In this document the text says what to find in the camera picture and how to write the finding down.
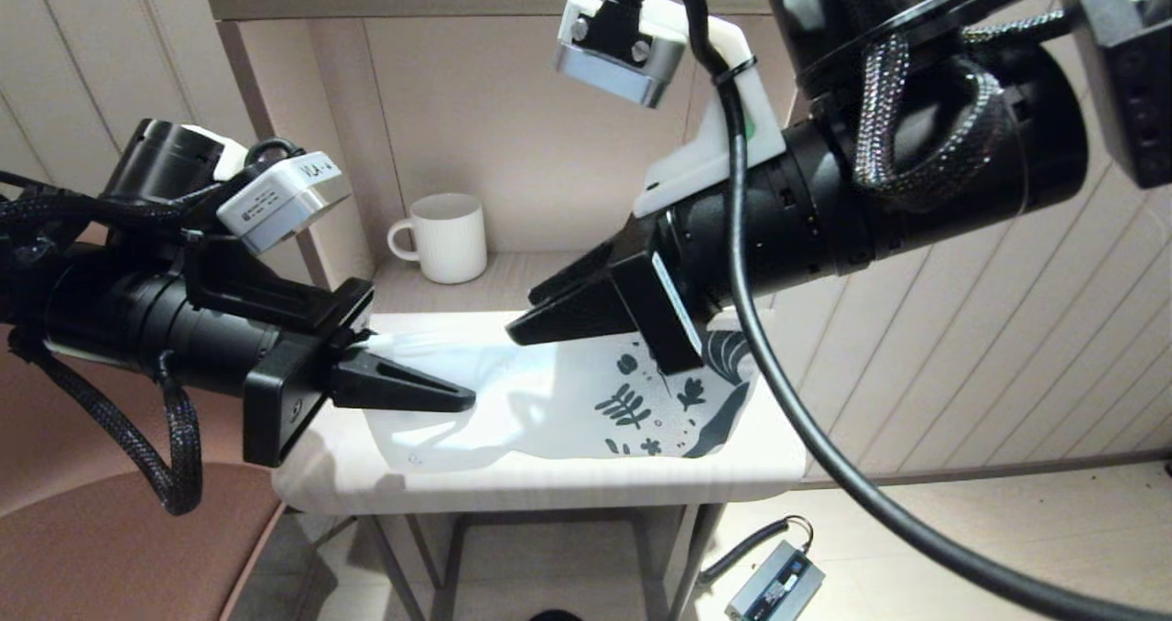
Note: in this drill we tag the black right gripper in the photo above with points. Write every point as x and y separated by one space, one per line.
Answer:
664 300

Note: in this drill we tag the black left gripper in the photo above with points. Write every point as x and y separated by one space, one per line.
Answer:
293 392

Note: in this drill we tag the white floral zip pouch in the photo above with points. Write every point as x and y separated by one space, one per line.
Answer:
549 419

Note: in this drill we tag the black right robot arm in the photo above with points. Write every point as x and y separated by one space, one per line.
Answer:
870 190

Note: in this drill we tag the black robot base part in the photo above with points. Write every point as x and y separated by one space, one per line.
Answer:
556 616

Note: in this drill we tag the white ribbed ceramic mug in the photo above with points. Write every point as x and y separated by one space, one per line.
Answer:
453 236

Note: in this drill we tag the black braided left arm sleeve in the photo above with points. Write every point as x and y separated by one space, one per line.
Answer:
179 474

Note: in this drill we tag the black braided arm sleeve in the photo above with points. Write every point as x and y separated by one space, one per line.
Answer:
179 474
916 181

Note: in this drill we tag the black braided right arm sleeve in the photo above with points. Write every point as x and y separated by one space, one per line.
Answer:
916 181

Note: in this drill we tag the pink upholstered chair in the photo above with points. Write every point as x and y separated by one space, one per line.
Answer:
92 557

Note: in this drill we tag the grey power adapter box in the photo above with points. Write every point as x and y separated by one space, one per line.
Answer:
774 589

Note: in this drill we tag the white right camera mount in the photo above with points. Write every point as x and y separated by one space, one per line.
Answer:
714 154

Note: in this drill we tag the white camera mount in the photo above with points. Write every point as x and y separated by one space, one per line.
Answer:
714 154
224 149

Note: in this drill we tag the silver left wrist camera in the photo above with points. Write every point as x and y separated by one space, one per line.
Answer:
284 204

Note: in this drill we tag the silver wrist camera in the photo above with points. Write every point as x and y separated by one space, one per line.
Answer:
609 76
284 204

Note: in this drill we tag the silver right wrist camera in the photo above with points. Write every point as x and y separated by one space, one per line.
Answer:
609 76

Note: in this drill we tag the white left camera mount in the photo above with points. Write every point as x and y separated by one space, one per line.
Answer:
224 149

